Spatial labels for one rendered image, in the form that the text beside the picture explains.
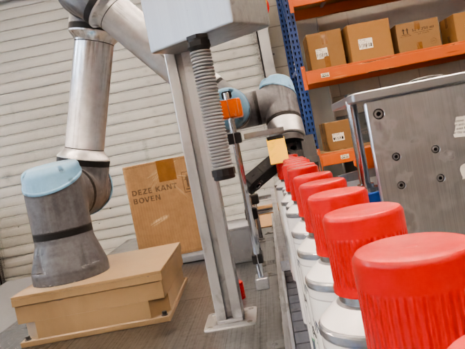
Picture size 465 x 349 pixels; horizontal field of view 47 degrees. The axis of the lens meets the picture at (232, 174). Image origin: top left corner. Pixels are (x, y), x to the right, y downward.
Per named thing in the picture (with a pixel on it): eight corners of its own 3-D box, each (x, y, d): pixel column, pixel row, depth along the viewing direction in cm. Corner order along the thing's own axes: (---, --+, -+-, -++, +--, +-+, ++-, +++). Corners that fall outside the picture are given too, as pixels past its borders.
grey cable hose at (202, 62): (236, 178, 76) (207, 30, 75) (212, 182, 76) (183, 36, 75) (237, 176, 79) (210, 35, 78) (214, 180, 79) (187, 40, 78)
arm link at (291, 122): (265, 118, 109) (268, 137, 117) (269, 136, 107) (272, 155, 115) (302, 111, 109) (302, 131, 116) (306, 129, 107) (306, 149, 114)
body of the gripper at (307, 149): (325, 181, 101) (312, 127, 107) (280, 189, 102) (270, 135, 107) (324, 197, 108) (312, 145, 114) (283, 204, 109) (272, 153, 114)
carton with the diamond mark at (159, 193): (225, 246, 149) (206, 151, 148) (140, 262, 149) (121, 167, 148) (225, 229, 179) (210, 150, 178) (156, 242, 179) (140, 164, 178)
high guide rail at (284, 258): (290, 270, 69) (288, 259, 69) (281, 271, 69) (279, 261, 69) (274, 190, 176) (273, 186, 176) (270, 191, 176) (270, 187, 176)
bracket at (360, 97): (488, 76, 43) (486, 64, 43) (351, 103, 44) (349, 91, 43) (434, 91, 56) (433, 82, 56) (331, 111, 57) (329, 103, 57)
